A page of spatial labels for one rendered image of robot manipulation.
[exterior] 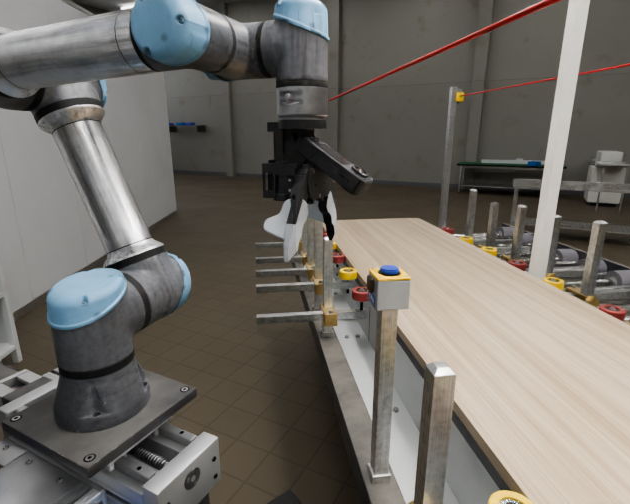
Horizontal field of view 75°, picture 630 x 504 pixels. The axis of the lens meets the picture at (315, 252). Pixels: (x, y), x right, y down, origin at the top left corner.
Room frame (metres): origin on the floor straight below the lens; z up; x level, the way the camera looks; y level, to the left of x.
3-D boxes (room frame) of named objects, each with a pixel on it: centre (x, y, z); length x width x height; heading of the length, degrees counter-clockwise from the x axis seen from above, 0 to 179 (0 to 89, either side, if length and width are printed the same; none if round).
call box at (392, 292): (0.81, -0.15, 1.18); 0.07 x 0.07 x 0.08; 8
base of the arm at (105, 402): (0.63, 0.37, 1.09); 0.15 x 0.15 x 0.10
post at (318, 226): (1.79, -0.01, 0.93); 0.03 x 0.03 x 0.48; 8
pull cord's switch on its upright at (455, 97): (3.00, -0.96, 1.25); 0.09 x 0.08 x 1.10; 8
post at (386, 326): (0.81, -0.15, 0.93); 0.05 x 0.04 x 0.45; 8
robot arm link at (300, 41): (0.64, 0.02, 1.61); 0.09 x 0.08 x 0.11; 70
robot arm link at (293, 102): (0.64, 0.02, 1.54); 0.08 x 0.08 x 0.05
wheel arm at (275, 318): (1.50, 0.01, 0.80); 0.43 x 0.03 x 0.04; 98
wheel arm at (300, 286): (1.74, 0.05, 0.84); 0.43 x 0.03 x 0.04; 98
